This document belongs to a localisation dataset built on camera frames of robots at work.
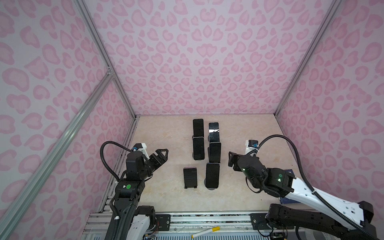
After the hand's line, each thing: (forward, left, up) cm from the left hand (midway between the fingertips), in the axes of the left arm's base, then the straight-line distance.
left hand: (163, 151), depth 73 cm
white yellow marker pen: (-30, -23, -21) cm, 44 cm away
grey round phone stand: (-10, -24, -15) cm, 30 cm away
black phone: (+24, -17, -12) cm, 32 cm away
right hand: (-3, -34, +1) cm, 35 cm away
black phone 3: (+10, -17, -14) cm, 25 cm away
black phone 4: (+11, -27, -20) cm, 35 cm away
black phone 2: (+28, -29, -23) cm, 46 cm away
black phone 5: (-6, -24, -11) cm, 27 cm away
